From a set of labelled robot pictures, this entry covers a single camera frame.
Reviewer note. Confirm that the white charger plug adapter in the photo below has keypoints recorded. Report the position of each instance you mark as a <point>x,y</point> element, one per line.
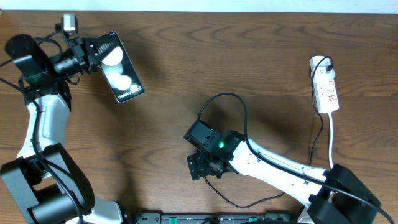
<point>321,61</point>

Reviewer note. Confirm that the black Samsung Galaxy smartphone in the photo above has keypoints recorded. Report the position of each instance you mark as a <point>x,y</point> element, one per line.
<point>120,72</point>

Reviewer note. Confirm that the white power strip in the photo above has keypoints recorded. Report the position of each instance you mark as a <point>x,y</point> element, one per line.
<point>326,97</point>

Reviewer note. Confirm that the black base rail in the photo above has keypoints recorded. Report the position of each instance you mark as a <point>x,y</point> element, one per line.
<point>156,218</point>

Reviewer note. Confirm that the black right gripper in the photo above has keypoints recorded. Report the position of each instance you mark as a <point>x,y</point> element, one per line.
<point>197,168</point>

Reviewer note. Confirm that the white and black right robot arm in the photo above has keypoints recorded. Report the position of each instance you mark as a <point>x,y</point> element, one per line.
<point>328,196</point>

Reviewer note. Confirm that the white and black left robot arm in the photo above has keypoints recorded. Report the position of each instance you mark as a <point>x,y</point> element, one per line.
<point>44,181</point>

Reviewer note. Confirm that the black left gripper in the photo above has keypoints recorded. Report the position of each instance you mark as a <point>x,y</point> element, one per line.
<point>79,46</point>

